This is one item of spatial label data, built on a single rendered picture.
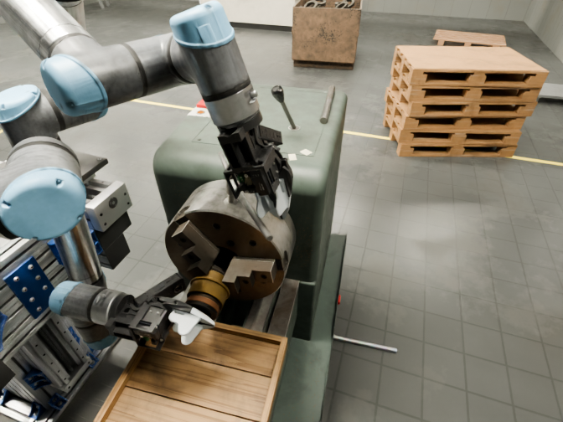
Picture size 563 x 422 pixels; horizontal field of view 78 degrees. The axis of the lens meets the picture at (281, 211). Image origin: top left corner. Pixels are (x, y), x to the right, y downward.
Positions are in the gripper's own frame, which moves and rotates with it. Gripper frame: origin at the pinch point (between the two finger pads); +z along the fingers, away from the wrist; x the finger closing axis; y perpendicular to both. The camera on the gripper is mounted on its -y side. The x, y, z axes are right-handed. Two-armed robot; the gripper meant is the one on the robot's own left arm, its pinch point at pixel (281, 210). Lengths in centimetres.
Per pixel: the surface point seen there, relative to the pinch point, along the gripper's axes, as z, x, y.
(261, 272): 16.7, -10.4, -0.1
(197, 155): -4.1, -28.8, -23.4
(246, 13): 17, -273, -736
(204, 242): 8.4, -22.8, -2.5
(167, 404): 33, -33, 24
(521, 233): 167, 90, -170
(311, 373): 75, -16, -7
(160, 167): -4.2, -39.0, -20.1
